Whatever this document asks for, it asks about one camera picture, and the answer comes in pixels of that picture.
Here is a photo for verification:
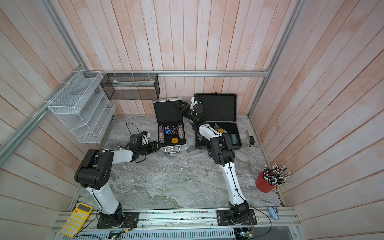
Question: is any yellow calculator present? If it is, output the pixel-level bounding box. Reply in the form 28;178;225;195
60;203;93;238

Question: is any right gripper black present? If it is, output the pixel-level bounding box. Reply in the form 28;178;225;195
176;101;198;125

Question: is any white wire mesh shelf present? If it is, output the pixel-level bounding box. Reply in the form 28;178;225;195
48;71;116;144

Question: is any silver poker set case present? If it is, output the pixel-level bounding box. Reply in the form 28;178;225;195
153;98;187;154

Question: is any right chip stack silver case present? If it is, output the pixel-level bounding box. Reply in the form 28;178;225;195
177;124;185;139

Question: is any left chip stack silver case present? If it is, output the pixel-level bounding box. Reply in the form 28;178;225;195
158;125;165;144

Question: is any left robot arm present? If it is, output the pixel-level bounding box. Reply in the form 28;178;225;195
74;132;162;228

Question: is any black mesh basket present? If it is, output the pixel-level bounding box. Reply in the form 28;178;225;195
101;73;160;101

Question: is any black poker set case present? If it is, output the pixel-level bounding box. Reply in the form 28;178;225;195
194;93;242;150

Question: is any red pen cup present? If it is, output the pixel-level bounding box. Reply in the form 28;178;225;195
255;164;291;193

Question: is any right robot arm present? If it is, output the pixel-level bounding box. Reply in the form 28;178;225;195
178;100;254;224

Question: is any chip stack silver case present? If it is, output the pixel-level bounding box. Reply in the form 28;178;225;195
177;124;185;139
158;125;165;144

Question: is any blue object on rail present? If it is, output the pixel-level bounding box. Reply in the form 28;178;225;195
268;207;280;220

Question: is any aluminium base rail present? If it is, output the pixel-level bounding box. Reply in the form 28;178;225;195
74;207;306;240

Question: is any grey black stapler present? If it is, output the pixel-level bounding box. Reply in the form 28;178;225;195
246;129;255;148

